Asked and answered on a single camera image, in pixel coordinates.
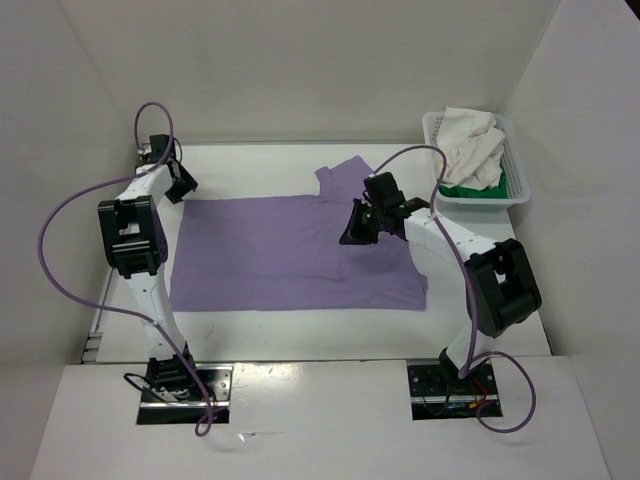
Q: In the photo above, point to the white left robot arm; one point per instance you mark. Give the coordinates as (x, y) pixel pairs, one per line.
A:
(136, 247)

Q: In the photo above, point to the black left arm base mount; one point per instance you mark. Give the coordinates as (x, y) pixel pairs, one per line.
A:
(161, 406)

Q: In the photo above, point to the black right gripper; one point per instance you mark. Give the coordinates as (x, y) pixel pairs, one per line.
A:
(353, 233)

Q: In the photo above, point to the purple t shirt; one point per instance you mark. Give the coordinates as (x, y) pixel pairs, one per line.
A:
(283, 253)

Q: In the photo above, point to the white crumpled t shirt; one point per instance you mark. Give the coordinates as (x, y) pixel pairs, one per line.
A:
(473, 145)

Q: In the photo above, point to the green t shirt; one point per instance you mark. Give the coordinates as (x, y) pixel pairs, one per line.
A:
(498, 191)

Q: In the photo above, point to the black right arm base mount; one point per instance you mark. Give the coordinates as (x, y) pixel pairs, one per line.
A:
(433, 398)

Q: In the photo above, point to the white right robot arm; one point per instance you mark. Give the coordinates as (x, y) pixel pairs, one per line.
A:
(500, 286)

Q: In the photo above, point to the white plastic laundry basket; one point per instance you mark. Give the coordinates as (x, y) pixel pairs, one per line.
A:
(517, 186)

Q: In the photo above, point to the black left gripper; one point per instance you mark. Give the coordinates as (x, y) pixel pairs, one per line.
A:
(188, 183)

